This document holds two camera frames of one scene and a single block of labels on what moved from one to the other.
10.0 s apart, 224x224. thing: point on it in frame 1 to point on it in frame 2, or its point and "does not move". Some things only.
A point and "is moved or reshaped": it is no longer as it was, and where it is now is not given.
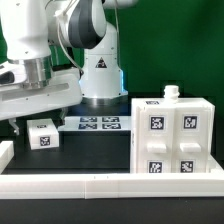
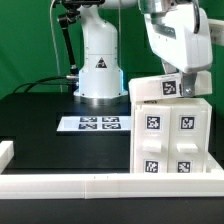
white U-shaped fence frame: [105, 185] does not move
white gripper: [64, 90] to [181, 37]
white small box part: [42, 133] to [168, 86]
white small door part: [157, 140] is moved or reshaped
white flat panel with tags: [96, 123] does not move
